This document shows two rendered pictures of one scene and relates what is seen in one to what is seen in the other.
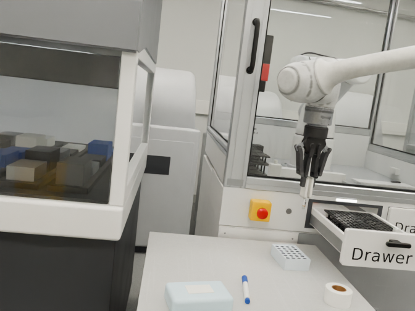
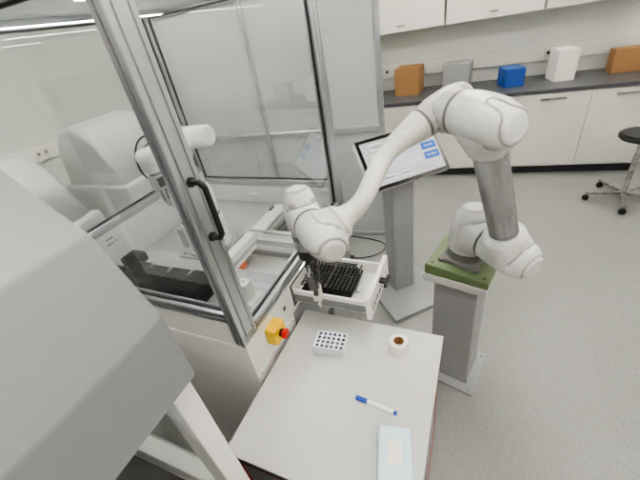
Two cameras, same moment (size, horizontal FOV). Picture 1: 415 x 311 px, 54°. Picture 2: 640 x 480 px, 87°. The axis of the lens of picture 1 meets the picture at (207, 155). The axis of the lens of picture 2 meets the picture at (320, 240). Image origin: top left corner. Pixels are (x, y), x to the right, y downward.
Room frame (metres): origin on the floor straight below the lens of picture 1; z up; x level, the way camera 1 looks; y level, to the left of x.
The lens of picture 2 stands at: (0.75, 0.40, 1.82)
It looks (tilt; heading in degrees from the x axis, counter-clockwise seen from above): 33 degrees down; 304
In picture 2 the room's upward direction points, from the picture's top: 10 degrees counter-clockwise
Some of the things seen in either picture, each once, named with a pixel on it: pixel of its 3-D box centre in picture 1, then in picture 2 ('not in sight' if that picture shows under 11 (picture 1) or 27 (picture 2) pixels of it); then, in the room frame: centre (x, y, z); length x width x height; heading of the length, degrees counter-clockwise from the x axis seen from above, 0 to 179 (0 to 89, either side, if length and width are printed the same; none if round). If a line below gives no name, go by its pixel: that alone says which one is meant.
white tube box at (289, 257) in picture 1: (289, 257); (330, 343); (1.27, -0.30, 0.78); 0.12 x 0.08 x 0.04; 12
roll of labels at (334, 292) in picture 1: (337, 295); (398, 344); (1.03, -0.39, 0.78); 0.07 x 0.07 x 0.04
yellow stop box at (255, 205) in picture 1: (260, 210); (276, 330); (1.44, -0.21, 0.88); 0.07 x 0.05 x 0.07; 96
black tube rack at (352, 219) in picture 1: (359, 229); (332, 279); (1.37, -0.55, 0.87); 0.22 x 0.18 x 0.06; 6
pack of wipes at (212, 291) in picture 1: (198, 297); (394, 456); (0.92, -0.02, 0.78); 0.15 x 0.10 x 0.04; 109
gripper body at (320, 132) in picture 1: (314, 139); (310, 257); (1.30, -0.33, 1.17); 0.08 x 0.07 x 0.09; 111
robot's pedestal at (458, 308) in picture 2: not in sight; (457, 319); (0.89, -0.96, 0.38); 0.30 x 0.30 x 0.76; 82
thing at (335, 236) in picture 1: (357, 229); (330, 280); (1.38, -0.55, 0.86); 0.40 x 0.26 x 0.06; 6
